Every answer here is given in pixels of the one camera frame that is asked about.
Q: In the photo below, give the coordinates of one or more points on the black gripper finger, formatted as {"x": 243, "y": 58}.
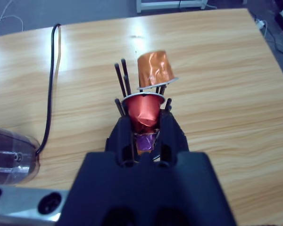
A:
{"x": 122, "y": 139}
{"x": 172, "y": 139}

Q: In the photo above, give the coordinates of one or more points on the red coffee capsule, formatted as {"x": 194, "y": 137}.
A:
{"x": 143, "y": 110}

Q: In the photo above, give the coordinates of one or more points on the orange coffee capsule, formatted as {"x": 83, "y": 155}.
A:
{"x": 155, "y": 68}
{"x": 142, "y": 153}

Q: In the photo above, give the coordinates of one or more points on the purple coffee capsule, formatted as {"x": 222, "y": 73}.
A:
{"x": 145, "y": 141}

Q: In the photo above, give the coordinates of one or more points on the black capsule holder with rods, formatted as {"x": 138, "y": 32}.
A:
{"x": 119, "y": 73}

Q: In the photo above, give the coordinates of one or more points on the clear water tank dark lid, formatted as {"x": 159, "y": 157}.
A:
{"x": 9, "y": 150}

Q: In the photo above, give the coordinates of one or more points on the white power adapter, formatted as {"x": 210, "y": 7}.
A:
{"x": 261, "y": 23}

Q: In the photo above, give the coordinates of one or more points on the white furniture frame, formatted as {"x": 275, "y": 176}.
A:
{"x": 167, "y": 7}

